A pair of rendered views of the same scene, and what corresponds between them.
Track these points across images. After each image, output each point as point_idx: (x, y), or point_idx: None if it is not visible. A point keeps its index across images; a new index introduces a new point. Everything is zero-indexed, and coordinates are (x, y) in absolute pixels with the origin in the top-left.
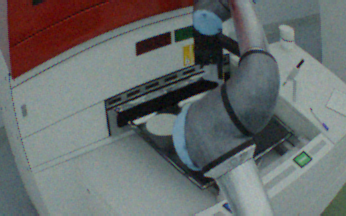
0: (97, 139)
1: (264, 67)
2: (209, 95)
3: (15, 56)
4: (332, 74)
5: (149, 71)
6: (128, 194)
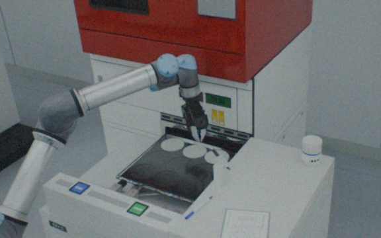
0: (153, 132)
1: (58, 97)
2: None
3: (83, 36)
4: (301, 206)
5: None
6: (116, 163)
